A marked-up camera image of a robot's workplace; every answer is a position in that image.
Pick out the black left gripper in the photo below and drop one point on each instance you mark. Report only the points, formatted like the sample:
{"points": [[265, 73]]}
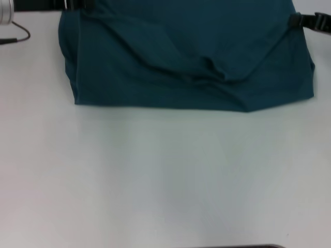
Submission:
{"points": [[38, 5]]}

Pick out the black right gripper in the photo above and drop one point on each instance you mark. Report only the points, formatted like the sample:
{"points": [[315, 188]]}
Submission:
{"points": [[323, 23]]}

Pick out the teal t-shirt with white print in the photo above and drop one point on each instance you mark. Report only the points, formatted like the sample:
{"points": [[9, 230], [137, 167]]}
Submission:
{"points": [[181, 51]]}

